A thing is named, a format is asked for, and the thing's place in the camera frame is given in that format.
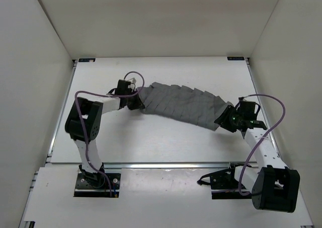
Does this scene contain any grey pleated skirt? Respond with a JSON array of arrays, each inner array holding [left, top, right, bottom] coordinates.
[[138, 82, 232, 131]]

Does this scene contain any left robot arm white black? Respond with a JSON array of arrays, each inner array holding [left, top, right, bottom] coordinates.
[[64, 78, 144, 191]]

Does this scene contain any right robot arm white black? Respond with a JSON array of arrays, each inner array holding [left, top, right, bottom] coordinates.
[[197, 98, 300, 213]]

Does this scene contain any left blue corner label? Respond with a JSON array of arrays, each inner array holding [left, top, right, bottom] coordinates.
[[78, 58, 96, 62]]

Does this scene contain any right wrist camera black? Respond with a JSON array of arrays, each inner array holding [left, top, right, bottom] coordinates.
[[237, 101, 257, 119]]

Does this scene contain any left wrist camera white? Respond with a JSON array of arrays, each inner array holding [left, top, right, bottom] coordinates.
[[127, 78, 136, 90]]

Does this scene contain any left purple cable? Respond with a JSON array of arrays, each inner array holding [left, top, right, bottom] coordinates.
[[74, 71, 145, 198]]

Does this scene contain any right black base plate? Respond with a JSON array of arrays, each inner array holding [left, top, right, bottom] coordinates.
[[209, 168, 252, 200]]

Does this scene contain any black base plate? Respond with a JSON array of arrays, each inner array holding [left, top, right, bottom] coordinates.
[[73, 171, 121, 198], [209, 168, 252, 200]]

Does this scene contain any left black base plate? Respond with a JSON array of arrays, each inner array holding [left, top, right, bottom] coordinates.
[[73, 171, 121, 198]]

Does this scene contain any aluminium table front rail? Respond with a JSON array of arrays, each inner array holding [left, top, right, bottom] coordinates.
[[45, 161, 284, 170]]

